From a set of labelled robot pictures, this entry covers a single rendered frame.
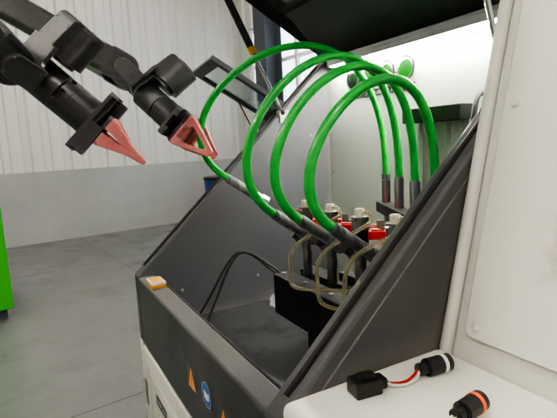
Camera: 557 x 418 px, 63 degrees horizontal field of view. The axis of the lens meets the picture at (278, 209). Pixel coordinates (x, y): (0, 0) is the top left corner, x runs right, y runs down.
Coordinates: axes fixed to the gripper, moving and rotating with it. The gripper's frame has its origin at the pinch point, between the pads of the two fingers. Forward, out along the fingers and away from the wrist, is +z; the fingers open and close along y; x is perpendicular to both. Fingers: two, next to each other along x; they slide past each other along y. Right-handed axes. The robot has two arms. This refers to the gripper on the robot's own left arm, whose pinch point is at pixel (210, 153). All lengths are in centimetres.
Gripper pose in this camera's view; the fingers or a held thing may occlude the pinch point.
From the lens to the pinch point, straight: 91.2
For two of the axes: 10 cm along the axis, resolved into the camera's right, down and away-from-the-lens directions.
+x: -6.5, 7.5, 0.9
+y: 2.2, 0.7, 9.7
